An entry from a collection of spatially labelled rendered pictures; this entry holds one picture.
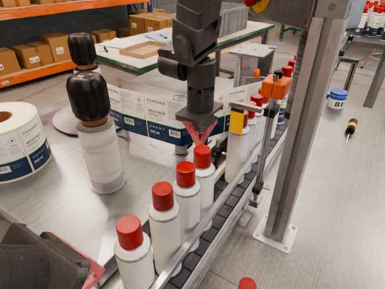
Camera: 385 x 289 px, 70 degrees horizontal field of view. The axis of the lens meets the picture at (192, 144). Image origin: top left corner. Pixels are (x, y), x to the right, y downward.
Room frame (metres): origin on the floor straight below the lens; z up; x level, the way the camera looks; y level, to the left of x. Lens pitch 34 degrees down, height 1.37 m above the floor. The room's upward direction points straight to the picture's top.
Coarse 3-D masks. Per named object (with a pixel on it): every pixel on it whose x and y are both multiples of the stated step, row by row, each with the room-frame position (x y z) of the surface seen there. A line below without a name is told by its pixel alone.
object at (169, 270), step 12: (252, 156) 0.56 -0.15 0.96; (228, 192) 0.43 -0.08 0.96; (216, 204) 0.40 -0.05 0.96; (204, 216) 0.37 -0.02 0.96; (204, 228) 0.34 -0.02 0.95; (192, 240) 0.31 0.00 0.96; (180, 252) 0.29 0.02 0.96; (168, 264) 0.26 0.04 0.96; (168, 276) 0.25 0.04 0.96; (156, 288) 0.22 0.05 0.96
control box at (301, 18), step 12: (264, 0) 0.53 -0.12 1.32; (276, 0) 0.50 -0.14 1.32; (288, 0) 0.48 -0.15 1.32; (300, 0) 0.45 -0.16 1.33; (312, 0) 0.43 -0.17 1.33; (360, 0) 0.46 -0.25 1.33; (252, 12) 0.56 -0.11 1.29; (264, 12) 0.53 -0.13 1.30; (276, 12) 0.50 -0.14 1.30; (288, 12) 0.47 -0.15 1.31; (300, 12) 0.45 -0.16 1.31; (312, 12) 0.43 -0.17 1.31; (360, 12) 0.46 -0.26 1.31; (288, 24) 0.48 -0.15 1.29; (300, 24) 0.44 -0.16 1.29; (348, 24) 0.45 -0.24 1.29
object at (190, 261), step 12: (288, 120) 0.90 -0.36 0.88; (276, 132) 0.81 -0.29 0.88; (252, 168) 0.62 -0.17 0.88; (252, 180) 0.59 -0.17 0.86; (216, 192) 0.52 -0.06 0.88; (240, 192) 0.52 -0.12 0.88; (228, 204) 0.48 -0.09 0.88; (216, 216) 0.44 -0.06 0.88; (228, 216) 0.44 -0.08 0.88; (216, 228) 0.40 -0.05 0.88; (204, 240) 0.37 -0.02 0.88; (192, 252) 0.34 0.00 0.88; (204, 252) 0.34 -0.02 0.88; (192, 264) 0.32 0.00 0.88; (156, 276) 0.29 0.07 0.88; (180, 276) 0.29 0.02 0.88; (168, 288) 0.27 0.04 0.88; (180, 288) 0.27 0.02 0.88
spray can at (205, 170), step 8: (200, 144) 0.43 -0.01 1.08; (200, 152) 0.41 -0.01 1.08; (208, 152) 0.41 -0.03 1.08; (200, 160) 0.40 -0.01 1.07; (208, 160) 0.41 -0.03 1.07; (200, 168) 0.40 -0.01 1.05; (208, 168) 0.41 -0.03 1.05; (200, 176) 0.39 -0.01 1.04; (208, 176) 0.39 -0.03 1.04; (208, 184) 0.40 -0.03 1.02; (208, 192) 0.40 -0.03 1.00; (208, 200) 0.40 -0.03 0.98; (200, 208) 0.39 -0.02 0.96; (208, 208) 0.40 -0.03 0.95; (200, 216) 0.39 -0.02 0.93
